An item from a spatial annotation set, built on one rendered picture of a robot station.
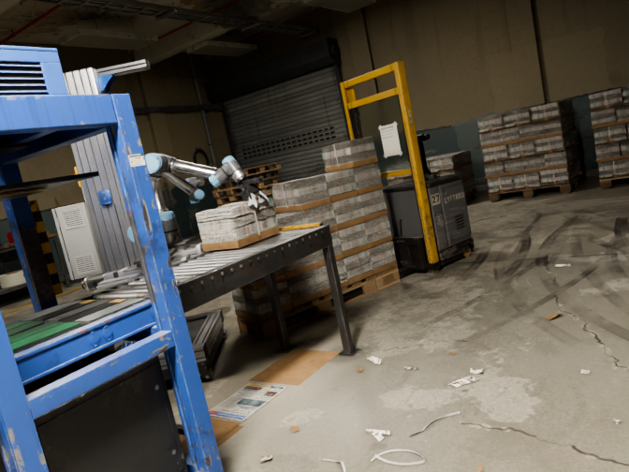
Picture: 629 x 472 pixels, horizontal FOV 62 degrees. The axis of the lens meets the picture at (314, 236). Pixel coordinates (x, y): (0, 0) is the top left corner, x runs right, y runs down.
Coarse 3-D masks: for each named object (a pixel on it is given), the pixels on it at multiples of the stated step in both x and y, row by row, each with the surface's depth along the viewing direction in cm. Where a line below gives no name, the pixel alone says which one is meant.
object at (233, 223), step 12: (204, 216) 300; (216, 216) 295; (228, 216) 290; (240, 216) 294; (204, 228) 303; (216, 228) 298; (228, 228) 293; (240, 228) 294; (252, 228) 302; (204, 240) 306; (216, 240) 300; (228, 240) 295
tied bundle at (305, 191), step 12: (312, 180) 409; (324, 180) 416; (276, 192) 426; (288, 192) 412; (300, 192) 403; (312, 192) 410; (324, 192) 416; (276, 204) 431; (288, 204) 417; (300, 204) 403; (324, 204) 417
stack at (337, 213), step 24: (288, 216) 396; (312, 216) 409; (336, 216) 424; (360, 216) 439; (336, 240) 422; (360, 240) 439; (360, 264) 438; (264, 288) 382; (288, 288) 396; (312, 288) 408; (264, 312) 382; (288, 312) 436; (312, 312) 424; (264, 336) 382
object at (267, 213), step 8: (248, 200) 321; (256, 200) 307; (272, 200) 318; (256, 208) 306; (264, 208) 311; (272, 208) 318; (264, 216) 310; (272, 216) 317; (264, 224) 310; (272, 224) 317
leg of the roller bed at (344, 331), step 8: (328, 248) 313; (328, 256) 314; (328, 264) 316; (336, 264) 318; (328, 272) 317; (336, 272) 317; (336, 280) 316; (336, 288) 317; (336, 296) 318; (336, 304) 319; (344, 304) 322; (336, 312) 321; (344, 312) 321; (344, 320) 320; (344, 328) 320; (344, 336) 321; (344, 344) 323; (352, 344) 325
